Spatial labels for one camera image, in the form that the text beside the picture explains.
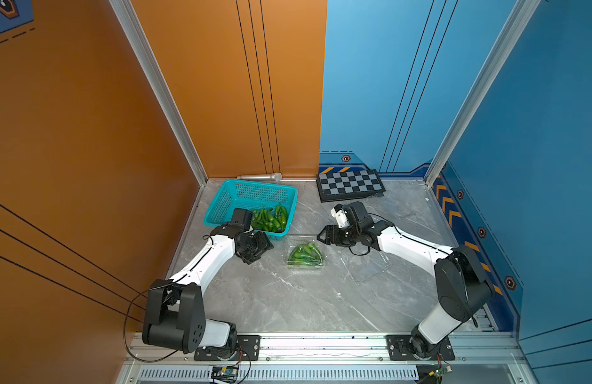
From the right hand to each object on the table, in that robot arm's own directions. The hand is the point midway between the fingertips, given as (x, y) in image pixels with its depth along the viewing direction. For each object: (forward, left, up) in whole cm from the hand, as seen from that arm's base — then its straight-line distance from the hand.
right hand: (323, 238), depth 87 cm
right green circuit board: (-39, -33, -11) cm, 52 cm away
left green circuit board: (-40, +31, -13) cm, 52 cm away
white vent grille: (-40, +8, -11) cm, 42 cm away
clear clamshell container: (-4, +6, -5) cm, 9 cm away
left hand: (-2, +20, -2) cm, 20 cm away
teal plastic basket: (+27, +40, -5) cm, 48 cm away
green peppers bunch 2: (-5, +6, -4) cm, 9 cm away
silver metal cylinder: (+40, +23, -7) cm, 47 cm away
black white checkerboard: (+32, -6, -6) cm, 34 cm away
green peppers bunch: (+12, +20, -5) cm, 24 cm away
